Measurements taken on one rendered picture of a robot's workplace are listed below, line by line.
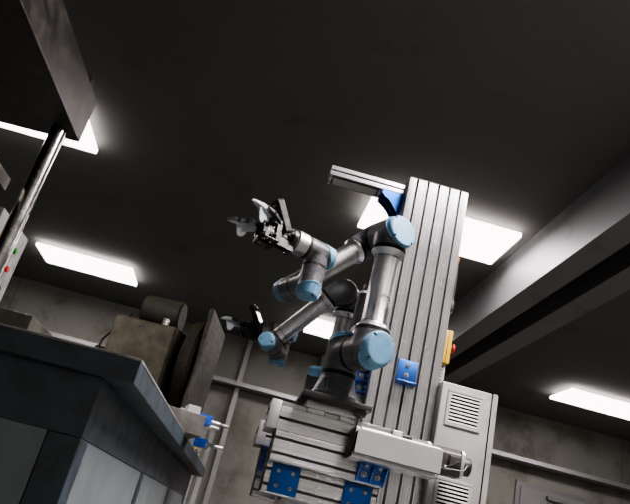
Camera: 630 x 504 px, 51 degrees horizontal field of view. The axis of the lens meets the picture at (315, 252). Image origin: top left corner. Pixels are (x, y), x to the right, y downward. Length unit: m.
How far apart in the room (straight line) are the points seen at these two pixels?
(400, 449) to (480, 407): 0.48
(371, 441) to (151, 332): 3.92
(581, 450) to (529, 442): 0.85
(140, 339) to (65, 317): 4.78
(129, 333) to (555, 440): 7.37
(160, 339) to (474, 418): 3.73
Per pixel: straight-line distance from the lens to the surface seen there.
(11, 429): 1.07
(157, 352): 5.68
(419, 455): 2.05
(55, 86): 2.48
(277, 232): 1.97
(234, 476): 9.85
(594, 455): 11.49
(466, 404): 2.41
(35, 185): 2.60
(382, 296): 2.15
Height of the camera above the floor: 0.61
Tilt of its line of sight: 23 degrees up
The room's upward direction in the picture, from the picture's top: 14 degrees clockwise
